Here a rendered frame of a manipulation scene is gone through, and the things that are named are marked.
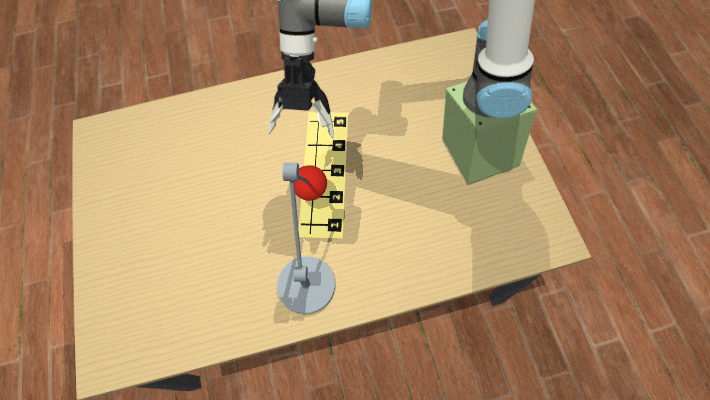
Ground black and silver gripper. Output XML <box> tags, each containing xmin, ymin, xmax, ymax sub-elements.
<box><xmin>268</xmin><ymin>52</ymin><xmax>335</xmax><ymax>140</ymax></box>

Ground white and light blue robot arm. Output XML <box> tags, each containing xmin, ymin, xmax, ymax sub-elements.
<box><xmin>278</xmin><ymin>0</ymin><xmax>535</xmax><ymax>119</ymax></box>

